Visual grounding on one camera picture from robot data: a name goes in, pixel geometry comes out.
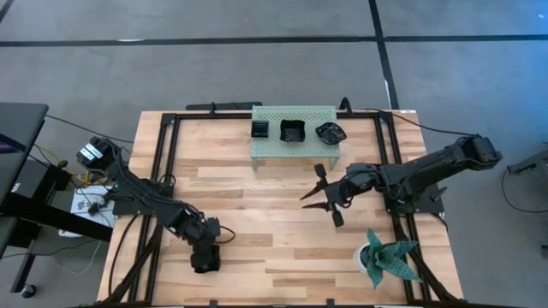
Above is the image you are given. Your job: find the green plant in white pot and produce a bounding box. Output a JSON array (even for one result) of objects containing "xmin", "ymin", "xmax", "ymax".
[{"xmin": 352, "ymin": 228, "xmax": 424, "ymax": 291}]

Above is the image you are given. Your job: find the small black square mini plate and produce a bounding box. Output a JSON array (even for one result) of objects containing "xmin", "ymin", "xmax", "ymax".
[{"xmin": 250, "ymin": 120, "xmax": 271, "ymax": 139}]

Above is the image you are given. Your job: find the black leaf-shaped mini plate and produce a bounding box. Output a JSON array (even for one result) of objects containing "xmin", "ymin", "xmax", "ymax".
[{"xmin": 314, "ymin": 121, "xmax": 348, "ymax": 147}]

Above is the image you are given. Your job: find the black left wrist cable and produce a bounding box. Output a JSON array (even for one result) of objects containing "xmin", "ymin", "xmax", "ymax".
[{"xmin": 216, "ymin": 224, "xmax": 237, "ymax": 246}]

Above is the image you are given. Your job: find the black desk top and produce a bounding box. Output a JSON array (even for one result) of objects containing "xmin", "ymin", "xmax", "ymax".
[{"xmin": 0, "ymin": 101, "xmax": 50, "ymax": 206}]

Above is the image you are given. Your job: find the green perforated metal shelf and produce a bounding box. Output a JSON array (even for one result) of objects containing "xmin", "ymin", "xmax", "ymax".
[{"xmin": 250, "ymin": 104, "xmax": 343, "ymax": 172}]

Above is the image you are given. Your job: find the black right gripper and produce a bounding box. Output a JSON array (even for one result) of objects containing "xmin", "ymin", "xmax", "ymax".
[{"xmin": 299, "ymin": 162, "xmax": 380, "ymax": 228}]

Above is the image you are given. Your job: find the long black bar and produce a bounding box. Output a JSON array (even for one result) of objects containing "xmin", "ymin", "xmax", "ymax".
[{"xmin": 184, "ymin": 101, "xmax": 264, "ymax": 112}]

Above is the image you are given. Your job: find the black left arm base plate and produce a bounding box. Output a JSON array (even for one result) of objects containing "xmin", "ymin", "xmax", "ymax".
[{"xmin": 111, "ymin": 181, "xmax": 176, "ymax": 217}]

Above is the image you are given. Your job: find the yellow cable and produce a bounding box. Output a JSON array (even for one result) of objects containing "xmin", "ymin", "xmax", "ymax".
[{"xmin": 33, "ymin": 144, "xmax": 102, "ymax": 186}]

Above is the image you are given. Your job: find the white printed box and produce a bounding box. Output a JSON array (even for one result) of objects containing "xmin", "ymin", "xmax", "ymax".
[{"xmin": 69, "ymin": 184, "xmax": 116, "ymax": 228}]

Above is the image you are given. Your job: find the black desk stand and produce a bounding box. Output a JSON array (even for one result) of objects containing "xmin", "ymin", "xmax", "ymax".
[{"xmin": 0, "ymin": 162, "xmax": 115, "ymax": 296}]

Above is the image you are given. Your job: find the black aluminium table frame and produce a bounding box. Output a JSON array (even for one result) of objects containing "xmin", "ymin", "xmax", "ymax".
[{"xmin": 97, "ymin": 110, "xmax": 468, "ymax": 308}]

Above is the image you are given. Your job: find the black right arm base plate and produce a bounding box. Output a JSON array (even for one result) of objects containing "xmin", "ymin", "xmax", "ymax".
[{"xmin": 381, "ymin": 178, "xmax": 446, "ymax": 216}]

